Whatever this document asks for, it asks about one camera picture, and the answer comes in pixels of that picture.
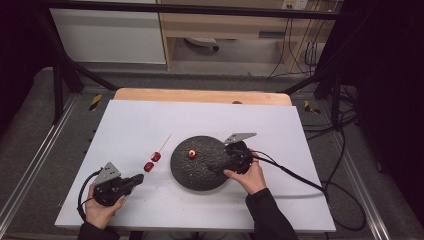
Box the light wooden desk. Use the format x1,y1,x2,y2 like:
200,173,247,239
156,0,338,73

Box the aluminium floor rail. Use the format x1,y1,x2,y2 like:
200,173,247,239
0,94,79,228
333,133,391,240

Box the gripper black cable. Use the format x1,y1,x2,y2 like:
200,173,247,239
248,149,367,232
77,169,103,222

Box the black round plate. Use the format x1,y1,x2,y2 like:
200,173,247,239
170,135,234,192

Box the person's left hand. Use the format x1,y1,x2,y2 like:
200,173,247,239
84,184,128,230

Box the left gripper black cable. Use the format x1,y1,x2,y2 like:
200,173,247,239
77,169,103,222

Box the white cabinet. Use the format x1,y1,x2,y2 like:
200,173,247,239
49,0,167,65

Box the wooden table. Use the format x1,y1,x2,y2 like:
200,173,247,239
113,87,293,107

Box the black floor cables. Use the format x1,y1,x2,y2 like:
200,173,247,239
301,84,359,141

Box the person's right hand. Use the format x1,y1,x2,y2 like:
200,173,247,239
223,158,268,196

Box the white object under desk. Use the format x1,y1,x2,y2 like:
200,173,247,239
184,36,220,52

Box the thin wooden skewer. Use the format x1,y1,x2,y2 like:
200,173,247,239
131,132,173,192

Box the black horizontal frame bar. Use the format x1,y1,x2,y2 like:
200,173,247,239
36,0,344,20

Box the white power strip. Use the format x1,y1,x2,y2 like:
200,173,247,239
281,0,309,10

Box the black metal stand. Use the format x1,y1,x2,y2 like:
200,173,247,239
33,6,119,125
281,63,348,129

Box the hanging black cable bundle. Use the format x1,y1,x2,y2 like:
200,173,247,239
268,16,323,79

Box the yellow black floor tape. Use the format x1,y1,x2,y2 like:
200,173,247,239
303,99,321,115

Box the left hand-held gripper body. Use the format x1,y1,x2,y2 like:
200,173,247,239
92,162,135,207

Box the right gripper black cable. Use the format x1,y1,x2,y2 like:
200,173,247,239
248,149,367,232

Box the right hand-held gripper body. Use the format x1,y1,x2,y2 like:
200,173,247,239
223,132,258,175

